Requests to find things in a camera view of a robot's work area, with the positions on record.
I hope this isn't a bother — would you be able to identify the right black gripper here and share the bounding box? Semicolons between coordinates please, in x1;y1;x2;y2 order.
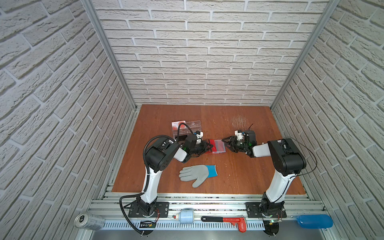
222;136;248;154

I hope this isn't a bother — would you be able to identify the clear acrylic card organizer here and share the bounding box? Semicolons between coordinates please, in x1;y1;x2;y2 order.
172;120;202;143

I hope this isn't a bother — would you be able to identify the red leather card holder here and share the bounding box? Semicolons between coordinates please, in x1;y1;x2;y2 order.
207;140;226;154

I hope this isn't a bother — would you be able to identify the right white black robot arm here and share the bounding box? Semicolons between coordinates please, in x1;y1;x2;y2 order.
222;130;307;217

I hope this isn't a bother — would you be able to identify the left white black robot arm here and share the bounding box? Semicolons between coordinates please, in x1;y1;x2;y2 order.
121;122;214;216

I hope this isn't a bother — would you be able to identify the red white card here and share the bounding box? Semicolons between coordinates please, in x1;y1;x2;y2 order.
172;121;186;131

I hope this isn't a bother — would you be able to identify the grey blue work glove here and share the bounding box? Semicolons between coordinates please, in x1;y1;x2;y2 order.
179;165;218;188

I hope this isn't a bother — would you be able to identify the white plastic bottle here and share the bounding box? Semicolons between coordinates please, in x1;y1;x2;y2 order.
173;209;195;225

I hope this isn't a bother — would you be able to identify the red black pipe wrench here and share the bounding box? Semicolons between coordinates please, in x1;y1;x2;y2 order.
201;216;247;233

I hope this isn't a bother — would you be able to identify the black round foot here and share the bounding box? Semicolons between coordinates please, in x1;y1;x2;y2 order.
264;221;280;237

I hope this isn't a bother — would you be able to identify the blue plastic bottle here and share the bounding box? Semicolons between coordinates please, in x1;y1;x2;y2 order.
297;215;334;229

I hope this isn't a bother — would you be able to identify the silver drink can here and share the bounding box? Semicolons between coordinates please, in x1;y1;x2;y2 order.
74;213;105;231

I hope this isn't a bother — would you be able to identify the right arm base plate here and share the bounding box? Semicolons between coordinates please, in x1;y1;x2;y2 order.
245;202;287;219

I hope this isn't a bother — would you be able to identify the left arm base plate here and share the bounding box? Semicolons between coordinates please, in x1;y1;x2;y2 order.
128;201;170;218

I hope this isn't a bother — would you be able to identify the aluminium rail frame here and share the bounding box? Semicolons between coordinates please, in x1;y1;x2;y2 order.
77;192;338;240

